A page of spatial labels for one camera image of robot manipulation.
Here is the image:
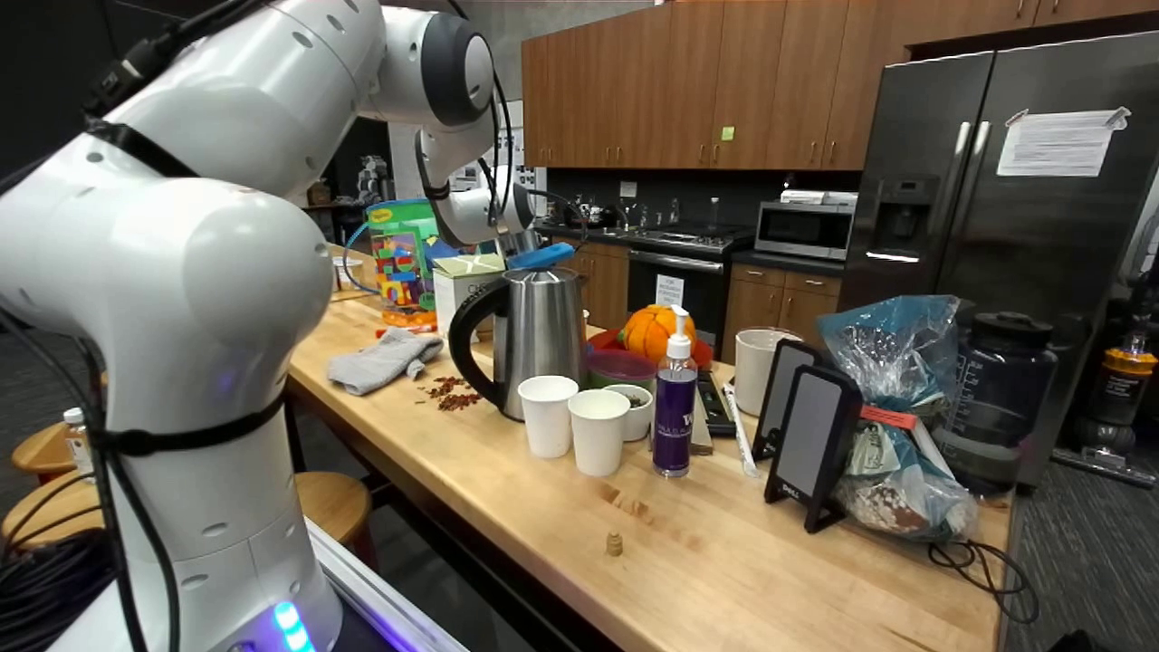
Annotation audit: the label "stainless steel kettle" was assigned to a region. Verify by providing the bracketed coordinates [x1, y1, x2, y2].
[448, 273, 585, 421]

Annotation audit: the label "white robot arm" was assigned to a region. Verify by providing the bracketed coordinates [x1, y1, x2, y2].
[0, 0, 499, 652]

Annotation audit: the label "small white bowl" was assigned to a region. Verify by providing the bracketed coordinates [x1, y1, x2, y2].
[607, 383, 655, 441]

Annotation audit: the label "orange pumpkin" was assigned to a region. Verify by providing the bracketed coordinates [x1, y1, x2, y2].
[620, 305, 695, 363]

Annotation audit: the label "white paper cup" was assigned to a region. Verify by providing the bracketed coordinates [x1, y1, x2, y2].
[569, 387, 631, 480]
[518, 376, 581, 462]

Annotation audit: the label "purple spray bottle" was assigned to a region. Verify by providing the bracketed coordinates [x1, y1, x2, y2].
[652, 333, 699, 475]

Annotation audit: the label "white green carton box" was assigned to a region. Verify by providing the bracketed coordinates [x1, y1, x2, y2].
[434, 254, 503, 329]

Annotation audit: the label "scattered dried food bits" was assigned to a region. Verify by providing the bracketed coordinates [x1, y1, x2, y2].
[428, 376, 479, 413]

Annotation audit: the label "white mug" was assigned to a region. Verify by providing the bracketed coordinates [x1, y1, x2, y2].
[737, 329, 790, 418]

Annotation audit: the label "grey knitted cloth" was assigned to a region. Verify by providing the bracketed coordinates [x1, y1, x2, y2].
[330, 329, 441, 396]

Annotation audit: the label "colourful foam blocks bag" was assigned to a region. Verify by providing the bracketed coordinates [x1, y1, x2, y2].
[366, 201, 439, 312]

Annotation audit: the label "black speaker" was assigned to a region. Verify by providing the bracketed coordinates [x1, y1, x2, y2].
[765, 366, 862, 534]
[755, 341, 818, 464]

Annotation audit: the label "silver microwave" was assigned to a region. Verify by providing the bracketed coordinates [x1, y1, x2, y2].
[755, 203, 855, 261]

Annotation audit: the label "wooden stool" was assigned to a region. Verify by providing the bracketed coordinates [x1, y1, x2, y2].
[293, 470, 371, 546]

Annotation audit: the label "blue plastic bag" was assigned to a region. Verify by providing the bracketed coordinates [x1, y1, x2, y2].
[818, 294, 978, 543]

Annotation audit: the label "black blender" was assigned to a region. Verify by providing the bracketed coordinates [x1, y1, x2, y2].
[935, 312, 1058, 496]

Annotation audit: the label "black refrigerator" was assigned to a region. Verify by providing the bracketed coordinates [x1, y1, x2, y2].
[840, 29, 1159, 489]

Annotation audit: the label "white paper on fridge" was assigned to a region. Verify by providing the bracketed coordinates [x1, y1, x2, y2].
[996, 107, 1129, 180]

